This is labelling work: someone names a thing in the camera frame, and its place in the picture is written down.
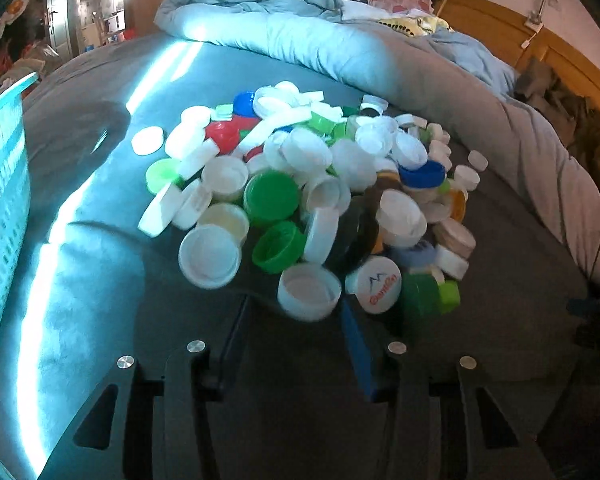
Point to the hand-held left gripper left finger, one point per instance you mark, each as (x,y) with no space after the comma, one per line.
(230,345)

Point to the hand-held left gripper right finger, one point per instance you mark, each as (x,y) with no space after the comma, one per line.
(357,350)

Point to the white ribbed bottle cap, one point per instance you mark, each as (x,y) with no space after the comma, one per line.
(309,292)

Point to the pile of plastic bottle caps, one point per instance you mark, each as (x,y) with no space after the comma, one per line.
(270,200)

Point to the light blue plastic basket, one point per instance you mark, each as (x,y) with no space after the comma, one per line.
(5,185)

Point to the dark grey bed sheet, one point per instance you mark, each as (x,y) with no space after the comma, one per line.
(105,285)

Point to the olive green garment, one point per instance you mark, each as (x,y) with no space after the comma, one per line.
(565,110)

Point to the light blue grey duvet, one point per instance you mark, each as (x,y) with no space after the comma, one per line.
(380,75)

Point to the yellow black patterned garment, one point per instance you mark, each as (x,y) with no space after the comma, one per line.
(410,25)

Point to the wooden headboard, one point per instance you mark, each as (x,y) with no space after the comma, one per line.
(480,20)

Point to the heap of bags and packages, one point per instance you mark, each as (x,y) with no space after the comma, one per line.
(10,55)

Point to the grey metal door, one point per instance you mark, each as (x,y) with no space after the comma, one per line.
(60,5)

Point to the white wall socket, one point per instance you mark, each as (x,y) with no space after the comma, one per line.
(533,23)

